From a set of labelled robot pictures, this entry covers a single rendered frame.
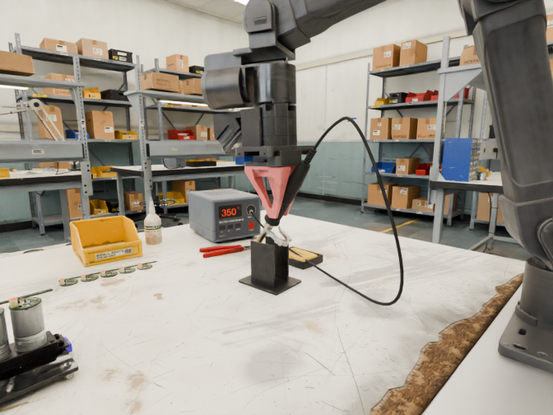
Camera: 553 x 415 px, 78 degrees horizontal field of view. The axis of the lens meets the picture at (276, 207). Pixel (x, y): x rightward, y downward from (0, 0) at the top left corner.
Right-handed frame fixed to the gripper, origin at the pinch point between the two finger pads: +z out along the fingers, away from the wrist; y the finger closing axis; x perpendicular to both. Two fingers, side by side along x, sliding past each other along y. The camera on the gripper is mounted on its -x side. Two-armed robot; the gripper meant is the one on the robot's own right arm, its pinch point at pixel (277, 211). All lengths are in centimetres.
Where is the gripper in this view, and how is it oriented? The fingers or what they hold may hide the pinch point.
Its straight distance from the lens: 48.8
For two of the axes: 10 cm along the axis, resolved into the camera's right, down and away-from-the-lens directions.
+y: -6.3, 1.5, -7.6
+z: 0.3, 9.9, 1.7
